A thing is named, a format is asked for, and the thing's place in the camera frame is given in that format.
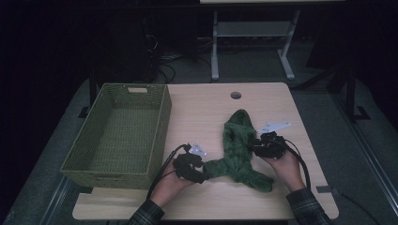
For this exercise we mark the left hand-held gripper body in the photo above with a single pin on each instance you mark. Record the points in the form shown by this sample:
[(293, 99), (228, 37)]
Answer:
[(184, 165)]

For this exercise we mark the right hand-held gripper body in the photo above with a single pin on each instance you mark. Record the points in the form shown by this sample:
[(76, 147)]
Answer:
[(272, 146)]

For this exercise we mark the dark green towel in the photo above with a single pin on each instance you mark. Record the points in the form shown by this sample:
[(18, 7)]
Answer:
[(237, 150)]

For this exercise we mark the green woven basket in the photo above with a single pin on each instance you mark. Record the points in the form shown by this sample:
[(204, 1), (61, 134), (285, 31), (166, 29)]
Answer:
[(125, 131)]

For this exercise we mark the person's left hand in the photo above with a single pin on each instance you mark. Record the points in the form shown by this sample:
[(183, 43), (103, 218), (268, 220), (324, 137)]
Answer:
[(167, 190)]

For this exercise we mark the person's right hand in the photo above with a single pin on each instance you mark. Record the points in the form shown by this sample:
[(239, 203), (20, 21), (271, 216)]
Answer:
[(289, 172)]

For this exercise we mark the grey tape strip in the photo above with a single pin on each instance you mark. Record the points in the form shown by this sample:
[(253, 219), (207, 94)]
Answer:
[(324, 189)]

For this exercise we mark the black metal stand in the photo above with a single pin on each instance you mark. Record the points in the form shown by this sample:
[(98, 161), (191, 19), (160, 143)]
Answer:
[(91, 92), (351, 93)]

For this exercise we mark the grey metal table frame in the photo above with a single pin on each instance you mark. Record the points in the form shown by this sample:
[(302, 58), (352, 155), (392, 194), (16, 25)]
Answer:
[(253, 28)]

